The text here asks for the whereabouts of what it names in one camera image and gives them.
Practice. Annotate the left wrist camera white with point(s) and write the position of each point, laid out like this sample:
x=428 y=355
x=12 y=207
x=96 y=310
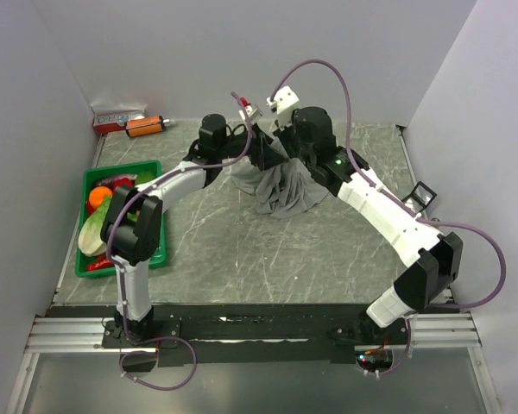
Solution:
x=249 y=113

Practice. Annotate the green lettuce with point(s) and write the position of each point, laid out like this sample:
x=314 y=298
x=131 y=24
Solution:
x=90 y=242

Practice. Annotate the red chili pepper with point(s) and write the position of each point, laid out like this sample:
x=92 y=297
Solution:
x=101 y=262

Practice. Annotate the green plastic crate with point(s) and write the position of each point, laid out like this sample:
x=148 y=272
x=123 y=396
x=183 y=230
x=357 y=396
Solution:
x=158 y=259

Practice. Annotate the purple eggplant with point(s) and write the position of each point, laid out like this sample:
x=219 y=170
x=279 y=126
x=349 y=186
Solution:
x=110 y=180

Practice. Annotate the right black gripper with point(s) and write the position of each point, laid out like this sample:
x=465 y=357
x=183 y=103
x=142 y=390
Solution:
x=282 y=134

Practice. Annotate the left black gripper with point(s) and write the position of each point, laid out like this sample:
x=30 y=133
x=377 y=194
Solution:
x=262 y=154

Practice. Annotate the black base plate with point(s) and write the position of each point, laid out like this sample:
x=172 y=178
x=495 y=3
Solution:
x=246 y=333

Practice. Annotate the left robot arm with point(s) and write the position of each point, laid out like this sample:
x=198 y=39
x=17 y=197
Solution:
x=132 y=227

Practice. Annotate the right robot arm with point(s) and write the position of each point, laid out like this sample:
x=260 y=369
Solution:
x=431 y=259

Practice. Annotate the grey garment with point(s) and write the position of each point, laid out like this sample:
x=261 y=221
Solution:
x=282 y=191

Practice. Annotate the orange cylinder tool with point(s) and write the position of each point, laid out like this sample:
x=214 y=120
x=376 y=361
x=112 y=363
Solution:
x=139 y=127

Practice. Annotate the orange fruit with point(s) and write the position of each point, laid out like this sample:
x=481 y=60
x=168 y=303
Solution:
x=98 y=195

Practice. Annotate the black square frame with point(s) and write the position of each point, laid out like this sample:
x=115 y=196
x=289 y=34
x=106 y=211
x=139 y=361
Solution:
x=419 y=199

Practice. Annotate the aluminium rail frame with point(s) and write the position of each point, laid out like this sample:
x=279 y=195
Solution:
x=66 y=369

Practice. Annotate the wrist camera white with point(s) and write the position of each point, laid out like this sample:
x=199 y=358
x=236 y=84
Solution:
x=283 y=104
x=249 y=113

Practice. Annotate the green bell pepper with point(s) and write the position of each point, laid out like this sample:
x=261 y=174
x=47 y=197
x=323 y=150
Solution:
x=144 y=177

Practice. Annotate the red white box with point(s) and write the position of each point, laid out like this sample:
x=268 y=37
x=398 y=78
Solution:
x=114 y=122

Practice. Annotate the red bell pepper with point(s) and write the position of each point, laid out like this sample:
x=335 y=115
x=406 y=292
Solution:
x=123 y=181

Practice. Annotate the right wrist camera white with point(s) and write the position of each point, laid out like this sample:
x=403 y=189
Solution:
x=283 y=104

